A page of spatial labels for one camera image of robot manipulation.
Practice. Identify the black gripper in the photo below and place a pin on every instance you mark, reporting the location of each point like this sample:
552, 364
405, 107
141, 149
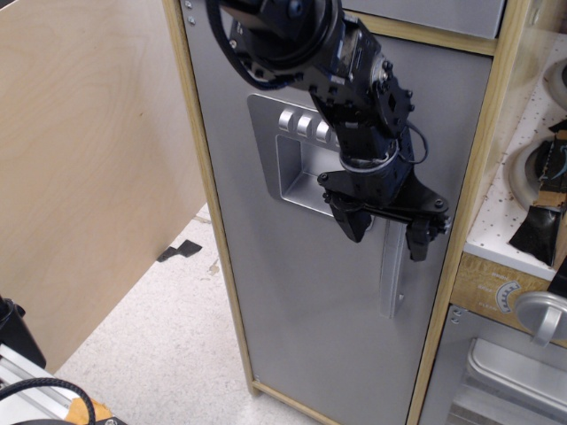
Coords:
390, 191

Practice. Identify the silver fridge door handle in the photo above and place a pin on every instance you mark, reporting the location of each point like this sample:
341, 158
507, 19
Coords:
390, 286

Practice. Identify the grey toy fridge door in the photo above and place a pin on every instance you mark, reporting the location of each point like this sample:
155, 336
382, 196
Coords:
308, 298

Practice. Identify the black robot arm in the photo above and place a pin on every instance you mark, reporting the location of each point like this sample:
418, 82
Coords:
316, 47

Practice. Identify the silver ice dispenser panel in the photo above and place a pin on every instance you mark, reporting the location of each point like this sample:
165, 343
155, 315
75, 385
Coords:
295, 146

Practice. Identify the white speckled countertop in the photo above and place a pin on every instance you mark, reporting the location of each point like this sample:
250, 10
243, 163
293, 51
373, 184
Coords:
506, 203

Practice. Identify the silver oven knob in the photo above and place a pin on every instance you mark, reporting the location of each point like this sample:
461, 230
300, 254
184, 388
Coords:
543, 314

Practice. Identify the grey oven door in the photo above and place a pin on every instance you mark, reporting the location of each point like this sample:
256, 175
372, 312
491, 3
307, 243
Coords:
454, 397

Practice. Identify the black tape on floor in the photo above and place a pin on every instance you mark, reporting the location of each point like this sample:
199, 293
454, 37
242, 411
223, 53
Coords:
185, 249

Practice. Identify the grey freezer door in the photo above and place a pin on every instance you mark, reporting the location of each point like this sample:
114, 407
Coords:
480, 18

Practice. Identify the plywood board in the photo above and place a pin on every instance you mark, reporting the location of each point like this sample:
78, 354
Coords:
98, 167

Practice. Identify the orange tape piece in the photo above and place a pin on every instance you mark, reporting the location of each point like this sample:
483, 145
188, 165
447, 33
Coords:
78, 413

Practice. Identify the wooden toy kitchen frame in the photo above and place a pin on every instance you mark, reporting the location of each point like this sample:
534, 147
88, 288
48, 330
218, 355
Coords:
517, 56

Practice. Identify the silver oven handle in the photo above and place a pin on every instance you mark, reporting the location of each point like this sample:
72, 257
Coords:
528, 381

